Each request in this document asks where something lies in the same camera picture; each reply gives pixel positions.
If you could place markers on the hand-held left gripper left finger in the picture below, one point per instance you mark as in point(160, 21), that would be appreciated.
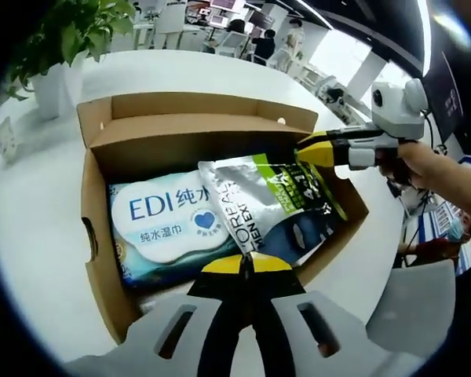
point(172, 337)

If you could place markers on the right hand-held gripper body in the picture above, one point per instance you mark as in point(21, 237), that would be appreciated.
point(404, 114)

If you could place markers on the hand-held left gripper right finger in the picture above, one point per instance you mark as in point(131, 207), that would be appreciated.
point(298, 353)

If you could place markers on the silver green mask sachet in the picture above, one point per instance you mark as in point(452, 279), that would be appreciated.
point(251, 188)

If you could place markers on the brown cardboard shoe box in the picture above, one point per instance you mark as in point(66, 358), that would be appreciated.
point(220, 110)

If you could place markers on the blue white wet wipes pack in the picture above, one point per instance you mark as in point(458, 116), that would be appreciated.
point(161, 220)

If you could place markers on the person's right hand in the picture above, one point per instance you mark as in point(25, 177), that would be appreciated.
point(420, 165)

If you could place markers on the dark hanging screen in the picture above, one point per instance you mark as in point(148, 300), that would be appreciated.
point(443, 94)

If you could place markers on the grey mesh office chair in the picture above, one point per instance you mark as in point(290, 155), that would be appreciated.
point(412, 298)

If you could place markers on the green potted plant white pot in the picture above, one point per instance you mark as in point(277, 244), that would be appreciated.
point(82, 27)

